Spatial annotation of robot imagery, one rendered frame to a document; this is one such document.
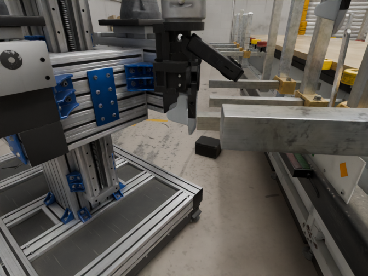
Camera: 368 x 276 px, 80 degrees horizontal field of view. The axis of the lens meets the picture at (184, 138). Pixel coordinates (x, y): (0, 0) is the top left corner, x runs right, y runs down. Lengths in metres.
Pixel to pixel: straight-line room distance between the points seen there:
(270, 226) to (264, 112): 1.27
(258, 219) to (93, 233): 0.90
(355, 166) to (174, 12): 0.43
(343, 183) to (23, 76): 0.67
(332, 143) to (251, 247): 1.14
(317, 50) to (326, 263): 0.82
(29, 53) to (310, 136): 0.49
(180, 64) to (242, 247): 1.07
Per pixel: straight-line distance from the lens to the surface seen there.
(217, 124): 0.45
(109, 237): 1.09
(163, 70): 0.40
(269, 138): 0.19
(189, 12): 0.39
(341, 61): 0.51
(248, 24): 1.97
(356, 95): 0.56
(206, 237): 1.31
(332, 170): 0.60
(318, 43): 0.76
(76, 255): 1.08
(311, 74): 0.77
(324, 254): 1.20
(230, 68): 0.42
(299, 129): 0.19
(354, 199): 0.59
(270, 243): 1.36
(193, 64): 0.40
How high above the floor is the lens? 1.02
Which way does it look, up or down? 27 degrees down
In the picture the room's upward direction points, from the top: straight up
